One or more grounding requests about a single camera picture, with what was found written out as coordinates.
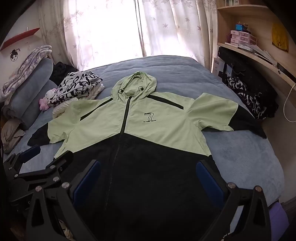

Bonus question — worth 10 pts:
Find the beige cloth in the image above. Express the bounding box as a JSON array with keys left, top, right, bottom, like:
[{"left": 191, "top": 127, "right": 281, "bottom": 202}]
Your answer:
[{"left": 0, "top": 118, "right": 26, "bottom": 153}]

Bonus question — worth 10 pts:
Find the green and black hooded jacket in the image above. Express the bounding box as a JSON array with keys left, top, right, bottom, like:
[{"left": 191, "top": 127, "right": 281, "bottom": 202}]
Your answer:
[{"left": 27, "top": 71, "right": 267, "bottom": 241}]

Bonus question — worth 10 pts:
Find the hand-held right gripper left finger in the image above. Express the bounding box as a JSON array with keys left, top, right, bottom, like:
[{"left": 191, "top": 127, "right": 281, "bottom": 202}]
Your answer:
[{"left": 25, "top": 159, "right": 102, "bottom": 241}]

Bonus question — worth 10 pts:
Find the black knitted cloth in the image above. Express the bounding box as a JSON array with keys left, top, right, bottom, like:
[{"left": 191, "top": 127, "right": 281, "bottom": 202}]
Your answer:
[{"left": 50, "top": 61, "right": 78, "bottom": 86}]

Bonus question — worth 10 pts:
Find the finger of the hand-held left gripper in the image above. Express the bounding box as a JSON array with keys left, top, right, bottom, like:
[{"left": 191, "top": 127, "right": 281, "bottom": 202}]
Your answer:
[
  {"left": 3, "top": 145, "right": 42, "bottom": 172},
  {"left": 14, "top": 152, "right": 74, "bottom": 186}
]

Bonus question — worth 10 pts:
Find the purple cushion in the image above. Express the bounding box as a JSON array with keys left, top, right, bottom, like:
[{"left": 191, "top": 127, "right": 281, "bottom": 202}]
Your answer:
[{"left": 268, "top": 202, "right": 289, "bottom": 241}]

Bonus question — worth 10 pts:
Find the white floral curtain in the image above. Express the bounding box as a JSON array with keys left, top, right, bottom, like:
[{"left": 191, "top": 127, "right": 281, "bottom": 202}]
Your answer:
[{"left": 38, "top": 0, "right": 219, "bottom": 72}]

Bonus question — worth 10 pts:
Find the black cartoon wall sticker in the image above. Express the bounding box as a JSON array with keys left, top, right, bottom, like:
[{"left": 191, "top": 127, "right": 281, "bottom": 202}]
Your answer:
[{"left": 9, "top": 48, "right": 20, "bottom": 62}]

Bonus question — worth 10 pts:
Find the blue-grey pillow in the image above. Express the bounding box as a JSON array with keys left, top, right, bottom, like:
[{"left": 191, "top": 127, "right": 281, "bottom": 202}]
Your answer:
[
  {"left": 14, "top": 80, "right": 58, "bottom": 130},
  {"left": 5, "top": 58, "right": 54, "bottom": 109}
]

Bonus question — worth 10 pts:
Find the white cable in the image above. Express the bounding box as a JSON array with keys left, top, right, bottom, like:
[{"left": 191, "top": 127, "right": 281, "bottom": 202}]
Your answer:
[{"left": 284, "top": 83, "right": 296, "bottom": 122}]

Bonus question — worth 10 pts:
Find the pile of papers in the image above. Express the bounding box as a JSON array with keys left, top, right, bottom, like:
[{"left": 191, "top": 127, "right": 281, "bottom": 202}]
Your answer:
[{"left": 238, "top": 44, "right": 278, "bottom": 65}]

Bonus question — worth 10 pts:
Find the yellow cloth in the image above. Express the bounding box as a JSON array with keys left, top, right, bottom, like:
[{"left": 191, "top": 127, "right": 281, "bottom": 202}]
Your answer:
[{"left": 271, "top": 22, "right": 289, "bottom": 52}]

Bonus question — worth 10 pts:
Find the white cardboard box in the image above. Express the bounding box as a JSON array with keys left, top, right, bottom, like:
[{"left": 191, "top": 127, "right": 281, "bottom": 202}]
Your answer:
[{"left": 212, "top": 57, "right": 233, "bottom": 81}]

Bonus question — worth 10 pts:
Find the stack of pink drawer boxes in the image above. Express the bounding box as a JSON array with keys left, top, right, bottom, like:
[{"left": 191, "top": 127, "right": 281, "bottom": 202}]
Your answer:
[{"left": 230, "top": 30, "right": 258, "bottom": 45}]

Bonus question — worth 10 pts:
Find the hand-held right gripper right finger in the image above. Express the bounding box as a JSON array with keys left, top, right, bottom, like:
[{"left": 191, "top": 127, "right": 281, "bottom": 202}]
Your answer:
[{"left": 195, "top": 159, "right": 272, "bottom": 241}]

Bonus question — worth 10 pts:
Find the black white garment on chair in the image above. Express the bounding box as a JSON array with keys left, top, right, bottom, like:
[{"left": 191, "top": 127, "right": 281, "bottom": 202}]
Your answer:
[{"left": 217, "top": 46, "right": 279, "bottom": 102}]

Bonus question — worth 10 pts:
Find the pink plush toy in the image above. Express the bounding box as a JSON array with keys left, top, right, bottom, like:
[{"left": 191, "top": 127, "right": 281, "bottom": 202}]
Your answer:
[{"left": 39, "top": 88, "right": 58, "bottom": 111}]

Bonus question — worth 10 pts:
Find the black and white printed garment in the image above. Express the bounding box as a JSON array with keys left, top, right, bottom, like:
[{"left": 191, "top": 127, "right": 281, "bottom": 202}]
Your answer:
[{"left": 47, "top": 71, "right": 103, "bottom": 107}]

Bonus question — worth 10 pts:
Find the purple patterned white blanket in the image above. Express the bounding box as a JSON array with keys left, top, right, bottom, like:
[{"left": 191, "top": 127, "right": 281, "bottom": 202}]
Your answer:
[{"left": 1, "top": 45, "right": 53, "bottom": 100}]

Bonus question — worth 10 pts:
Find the red wall shelf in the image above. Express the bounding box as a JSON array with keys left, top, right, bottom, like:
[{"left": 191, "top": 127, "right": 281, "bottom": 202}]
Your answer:
[{"left": 0, "top": 28, "right": 40, "bottom": 52}]

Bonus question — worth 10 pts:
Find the blue fleece bed blanket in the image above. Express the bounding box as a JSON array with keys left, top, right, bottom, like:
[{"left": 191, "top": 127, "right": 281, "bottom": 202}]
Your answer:
[{"left": 3, "top": 55, "right": 285, "bottom": 241}]

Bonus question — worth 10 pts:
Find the wooden shelf unit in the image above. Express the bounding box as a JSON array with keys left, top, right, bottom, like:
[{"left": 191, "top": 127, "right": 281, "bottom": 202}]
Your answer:
[{"left": 211, "top": 0, "right": 296, "bottom": 98}]

